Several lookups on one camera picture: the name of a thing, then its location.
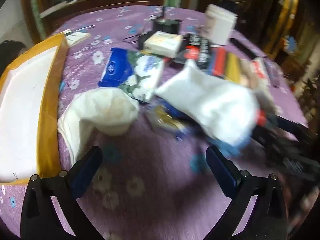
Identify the blue tissue pack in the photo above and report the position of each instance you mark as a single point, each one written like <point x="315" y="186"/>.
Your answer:
<point x="116" y="67"/>

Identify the gold trimmed wooden screen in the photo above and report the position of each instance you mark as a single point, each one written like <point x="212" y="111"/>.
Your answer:
<point x="287" y="17"/>

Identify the yellow-rimmed white tray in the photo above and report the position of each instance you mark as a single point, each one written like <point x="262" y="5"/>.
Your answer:
<point x="47" y="105"/>

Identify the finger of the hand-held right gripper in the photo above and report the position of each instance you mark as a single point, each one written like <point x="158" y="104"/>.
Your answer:
<point x="287" y="126"/>

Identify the white notebook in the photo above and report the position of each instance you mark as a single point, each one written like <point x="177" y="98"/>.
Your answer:
<point x="75" y="37"/>

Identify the blue plastic bag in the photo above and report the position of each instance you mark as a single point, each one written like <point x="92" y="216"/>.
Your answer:
<point x="290" y="42"/>

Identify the white sock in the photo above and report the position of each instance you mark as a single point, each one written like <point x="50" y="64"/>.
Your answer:
<point x="105" y="110"/>

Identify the white soft packet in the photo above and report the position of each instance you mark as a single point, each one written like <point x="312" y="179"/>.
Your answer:
<point x="212" y="105"/>

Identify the white red tissue packet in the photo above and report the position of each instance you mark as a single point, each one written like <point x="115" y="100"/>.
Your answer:
<point x="260" y="67"/>

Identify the black phone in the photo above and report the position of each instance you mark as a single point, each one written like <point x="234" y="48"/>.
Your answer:
<point x="241" y="47"/>

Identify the purple floral tablecloth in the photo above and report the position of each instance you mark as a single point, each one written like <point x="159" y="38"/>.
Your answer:
<point x="150" y="167"/>

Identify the black silver pen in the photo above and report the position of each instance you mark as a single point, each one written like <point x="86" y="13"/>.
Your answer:
<point x="83" y="28"/>

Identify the white tissue pack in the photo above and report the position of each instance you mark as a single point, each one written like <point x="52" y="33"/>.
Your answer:
<point x="162" y="42"/>

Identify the red black yellow strips packet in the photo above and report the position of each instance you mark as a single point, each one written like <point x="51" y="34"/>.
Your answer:
<point x="230" y="65"/>

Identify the wooden glass cabinet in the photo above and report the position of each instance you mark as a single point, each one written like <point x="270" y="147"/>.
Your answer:
<point x="100" y="2"/>

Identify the white plastic jar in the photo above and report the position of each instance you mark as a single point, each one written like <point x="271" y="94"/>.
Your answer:
<point x="220" y="27"/>

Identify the black power adapter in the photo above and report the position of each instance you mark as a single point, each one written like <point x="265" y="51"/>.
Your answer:
<point x="143" y="41"/>

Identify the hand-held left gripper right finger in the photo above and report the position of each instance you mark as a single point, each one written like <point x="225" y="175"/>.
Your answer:
<point x="222" y="172"/>

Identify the black electric motor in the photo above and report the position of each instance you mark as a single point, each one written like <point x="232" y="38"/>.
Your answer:
<point x="166" y="26"/>

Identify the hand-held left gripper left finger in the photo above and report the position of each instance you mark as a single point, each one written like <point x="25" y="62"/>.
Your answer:
<point x="85" y="172"/>

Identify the black snack bag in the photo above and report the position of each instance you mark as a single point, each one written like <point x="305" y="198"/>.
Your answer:
<point x="200" y="47"/>

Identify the floral tissue pack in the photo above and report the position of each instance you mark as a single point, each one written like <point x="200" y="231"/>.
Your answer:
<point x="147" y="75"/>

